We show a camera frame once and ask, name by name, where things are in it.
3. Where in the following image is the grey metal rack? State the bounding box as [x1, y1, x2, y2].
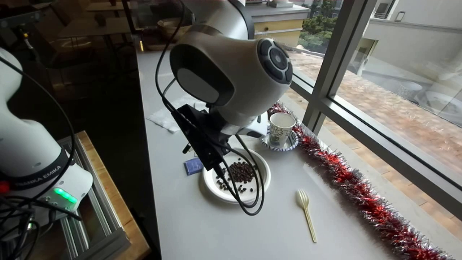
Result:
[60, 139, 130, 260]

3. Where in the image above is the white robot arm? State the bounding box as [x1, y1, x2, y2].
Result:
[0, 0, 294, 200]

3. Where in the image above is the small blue packet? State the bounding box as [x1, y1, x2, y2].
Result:
[184, 157, 204, 174]

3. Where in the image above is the pile of coffee beans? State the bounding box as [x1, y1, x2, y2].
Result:
[216, 160, 256, 190]

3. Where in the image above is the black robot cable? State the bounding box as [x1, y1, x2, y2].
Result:
[154, 0, 268, 216]

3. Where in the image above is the white paper plate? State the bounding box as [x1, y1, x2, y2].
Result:
[201, 148, 272, 204]

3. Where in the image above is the wooden side table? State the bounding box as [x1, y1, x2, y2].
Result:
[28, 129, 152, 260]

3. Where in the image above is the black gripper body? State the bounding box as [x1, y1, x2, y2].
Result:
[172, 103, 232, 168]

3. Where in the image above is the red silver tinsel garland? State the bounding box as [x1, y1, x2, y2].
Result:
[269, 102, 450, 260]

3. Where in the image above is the cream plastic fork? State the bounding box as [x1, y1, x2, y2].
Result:
[297, 189, 318, 242]

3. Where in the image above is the flat white paper napkin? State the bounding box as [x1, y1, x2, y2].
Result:
[149, 95, 190, 132]

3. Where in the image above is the blue patterned paper saucer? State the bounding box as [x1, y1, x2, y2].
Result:
[263, 131, 299, 151]

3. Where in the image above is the patterned paper cup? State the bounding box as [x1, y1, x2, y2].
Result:
[271, 112, 297, 144]

